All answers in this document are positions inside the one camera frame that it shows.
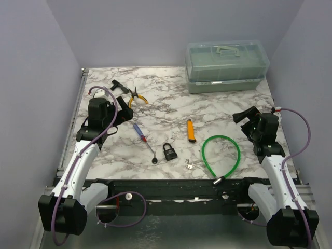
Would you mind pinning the black padlock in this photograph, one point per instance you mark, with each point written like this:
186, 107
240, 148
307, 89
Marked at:
169, 152

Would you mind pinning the clear green plastic toolbox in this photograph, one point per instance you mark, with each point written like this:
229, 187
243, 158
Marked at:
225, 66

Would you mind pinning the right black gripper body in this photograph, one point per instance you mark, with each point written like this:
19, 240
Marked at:
250, 129

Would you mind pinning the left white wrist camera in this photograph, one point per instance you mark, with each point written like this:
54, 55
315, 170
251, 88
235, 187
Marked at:
100, 93

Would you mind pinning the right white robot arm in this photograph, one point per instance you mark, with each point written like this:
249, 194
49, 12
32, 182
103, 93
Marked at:
289, 220

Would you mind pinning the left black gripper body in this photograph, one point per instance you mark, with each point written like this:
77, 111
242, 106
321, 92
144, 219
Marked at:
123, 115

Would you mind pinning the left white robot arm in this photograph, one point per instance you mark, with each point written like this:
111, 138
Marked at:
66, 209

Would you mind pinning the orange utility knife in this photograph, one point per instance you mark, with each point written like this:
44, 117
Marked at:
190, 132

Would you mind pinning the green cable lock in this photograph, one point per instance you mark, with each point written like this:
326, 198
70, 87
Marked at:
221, 165

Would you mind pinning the left aluminium extrusion rail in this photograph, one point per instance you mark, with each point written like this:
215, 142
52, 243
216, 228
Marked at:
61, 165

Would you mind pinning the black t-shaped tool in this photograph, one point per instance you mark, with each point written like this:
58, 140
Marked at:
117, 84

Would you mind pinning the blue red screwdriver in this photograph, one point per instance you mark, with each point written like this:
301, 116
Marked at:
143, 138

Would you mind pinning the black mounting rail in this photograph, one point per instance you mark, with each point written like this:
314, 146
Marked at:
181, 196

